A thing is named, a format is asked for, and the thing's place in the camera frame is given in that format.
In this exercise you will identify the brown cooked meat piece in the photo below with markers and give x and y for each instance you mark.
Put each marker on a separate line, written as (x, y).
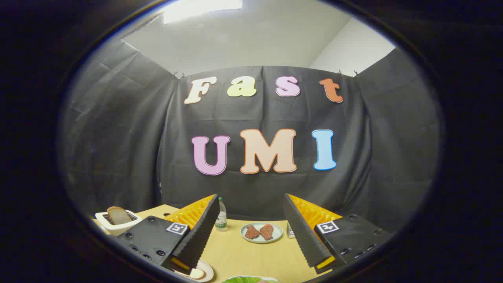
(251, 232)
(267, 232)

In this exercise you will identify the ceiling light panel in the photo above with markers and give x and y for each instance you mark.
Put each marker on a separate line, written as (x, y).
(202, 10)

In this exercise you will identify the white bread slice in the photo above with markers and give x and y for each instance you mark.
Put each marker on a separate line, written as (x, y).
(196, 274)

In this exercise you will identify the toasted bread slice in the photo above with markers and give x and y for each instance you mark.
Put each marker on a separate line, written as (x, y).
(118, 215)

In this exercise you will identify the pale green oval plate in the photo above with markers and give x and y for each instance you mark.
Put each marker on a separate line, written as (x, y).
(276, 234)

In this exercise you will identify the clear plastic water bottle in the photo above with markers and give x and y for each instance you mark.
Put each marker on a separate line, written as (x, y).
(221, 220)

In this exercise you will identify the black backdrop cloth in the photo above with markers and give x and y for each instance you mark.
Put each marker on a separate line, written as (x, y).
(118, 137)

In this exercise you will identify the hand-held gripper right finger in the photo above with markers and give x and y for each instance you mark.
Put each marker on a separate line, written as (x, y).
(302, 236)

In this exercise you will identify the round cream plate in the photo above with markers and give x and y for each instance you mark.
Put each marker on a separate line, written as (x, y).
(207, 271)

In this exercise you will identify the green lettuce leaf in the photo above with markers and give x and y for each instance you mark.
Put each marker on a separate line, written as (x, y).
(249, 280)

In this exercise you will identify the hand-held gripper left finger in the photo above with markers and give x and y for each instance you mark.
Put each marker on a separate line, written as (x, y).
(202, 236)

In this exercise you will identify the white toaster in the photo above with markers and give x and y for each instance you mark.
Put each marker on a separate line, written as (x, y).
(118, 229)

